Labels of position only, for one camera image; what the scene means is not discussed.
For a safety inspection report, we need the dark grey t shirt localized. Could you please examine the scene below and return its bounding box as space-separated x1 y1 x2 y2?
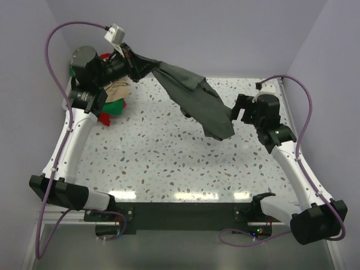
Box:
132 52 236 141

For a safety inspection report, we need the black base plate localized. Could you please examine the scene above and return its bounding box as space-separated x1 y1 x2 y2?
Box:
84 202 275 239

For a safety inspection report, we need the red t shirt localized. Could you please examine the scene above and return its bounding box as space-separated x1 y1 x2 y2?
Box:
97 52 127 127

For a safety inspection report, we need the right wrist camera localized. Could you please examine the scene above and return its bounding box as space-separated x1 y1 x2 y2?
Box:
255 82 276 96

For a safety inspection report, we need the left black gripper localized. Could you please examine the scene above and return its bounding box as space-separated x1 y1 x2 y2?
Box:
95 42 159 87

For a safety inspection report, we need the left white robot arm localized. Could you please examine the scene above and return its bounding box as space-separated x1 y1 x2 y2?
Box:
29 43 135 221

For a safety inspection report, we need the green t shirt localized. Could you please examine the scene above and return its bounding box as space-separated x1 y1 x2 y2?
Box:
102 99 127 115

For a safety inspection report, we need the aluminium frame rail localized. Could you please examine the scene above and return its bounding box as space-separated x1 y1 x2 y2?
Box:
42 206 115 226

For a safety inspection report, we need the beige t shirt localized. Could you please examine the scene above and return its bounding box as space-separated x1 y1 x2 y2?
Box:
104 78 130 103

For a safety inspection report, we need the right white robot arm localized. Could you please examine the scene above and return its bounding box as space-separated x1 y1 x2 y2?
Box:
231 94 348 245

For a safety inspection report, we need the white plastic basket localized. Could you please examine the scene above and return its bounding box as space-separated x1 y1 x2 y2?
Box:
61 76 73 111

